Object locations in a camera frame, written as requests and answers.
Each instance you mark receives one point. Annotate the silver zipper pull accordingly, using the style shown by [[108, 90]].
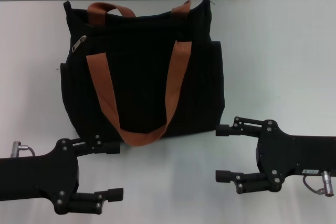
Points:
[[78, 43]]

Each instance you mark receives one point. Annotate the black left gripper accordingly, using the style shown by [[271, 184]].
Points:
[[39, 176]]

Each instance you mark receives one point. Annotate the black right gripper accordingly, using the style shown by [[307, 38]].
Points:
[[296, 155]]

